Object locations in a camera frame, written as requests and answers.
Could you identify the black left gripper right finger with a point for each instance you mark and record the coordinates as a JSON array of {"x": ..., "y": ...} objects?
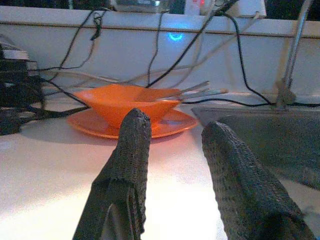
[{"x": 245, "y": 190}]

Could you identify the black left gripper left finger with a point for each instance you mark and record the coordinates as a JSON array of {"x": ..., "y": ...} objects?
[{"x": 125, "y": 175}]

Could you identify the orange plate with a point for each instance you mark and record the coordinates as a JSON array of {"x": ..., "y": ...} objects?
[{"x": 175, "y": 125}]

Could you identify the orange bowl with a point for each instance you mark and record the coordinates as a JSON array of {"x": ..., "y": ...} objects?
[{"x": 117, "y": 102}]

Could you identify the steel kitchen sink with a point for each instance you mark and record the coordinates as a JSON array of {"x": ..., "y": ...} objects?
[{"x": 275, "y": 140}]

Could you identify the black power strip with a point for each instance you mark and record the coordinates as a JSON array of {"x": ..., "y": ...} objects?
[{"x": 15, "y": 102}]

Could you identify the metal sink faucet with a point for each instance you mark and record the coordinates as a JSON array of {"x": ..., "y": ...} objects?
[{"x": 295, "y": 50}]

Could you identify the black charger stack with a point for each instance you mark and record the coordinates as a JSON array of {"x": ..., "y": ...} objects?
[{"x": 12, "y": 62}]

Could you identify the white box with red light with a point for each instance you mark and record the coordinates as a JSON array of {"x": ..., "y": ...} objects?
[{"x": 225, "y": 7}]

